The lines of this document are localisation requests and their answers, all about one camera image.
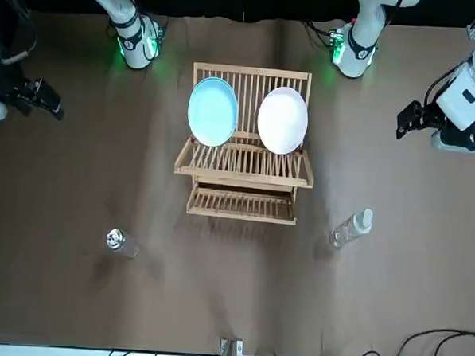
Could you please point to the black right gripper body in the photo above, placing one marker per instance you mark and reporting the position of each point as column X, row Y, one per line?
column 15, row 94

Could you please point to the aluminium post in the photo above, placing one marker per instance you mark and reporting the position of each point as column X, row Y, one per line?
column 230, row 355

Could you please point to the clear bottle white cap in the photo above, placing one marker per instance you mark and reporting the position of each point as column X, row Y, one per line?
column 362, row 220

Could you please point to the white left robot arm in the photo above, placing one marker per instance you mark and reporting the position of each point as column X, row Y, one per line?
column 360, row 41

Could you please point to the blue plate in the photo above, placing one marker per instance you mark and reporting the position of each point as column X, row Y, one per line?
column 236, row 102
column 211, row 113

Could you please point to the wooden dish rack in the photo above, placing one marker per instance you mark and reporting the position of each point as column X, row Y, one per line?
column 241, row 177

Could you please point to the clear bottle silver cap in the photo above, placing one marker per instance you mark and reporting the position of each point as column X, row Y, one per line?
column 115, row 238

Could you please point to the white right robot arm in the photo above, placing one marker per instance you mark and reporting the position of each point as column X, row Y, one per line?
column 129, row 33

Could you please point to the pale plate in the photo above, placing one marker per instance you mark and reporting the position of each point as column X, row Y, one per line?
column 282, row 120

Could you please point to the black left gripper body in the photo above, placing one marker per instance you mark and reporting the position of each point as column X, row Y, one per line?
column 474, row 140

